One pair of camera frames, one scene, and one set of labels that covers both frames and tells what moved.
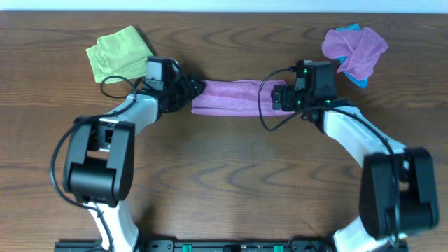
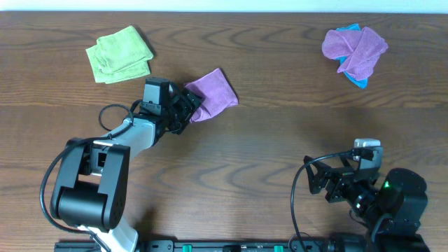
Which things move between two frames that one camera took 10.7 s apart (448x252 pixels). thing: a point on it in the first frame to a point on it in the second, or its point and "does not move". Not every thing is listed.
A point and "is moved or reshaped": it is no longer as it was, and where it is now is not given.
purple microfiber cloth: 238,98 is moved or reshaped
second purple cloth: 360,50 does not move
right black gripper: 287,103 to 341,178
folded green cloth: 124,53 does not move
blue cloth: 360,83 does not move
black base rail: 201,246 does not move
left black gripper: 183,91 to 183,109
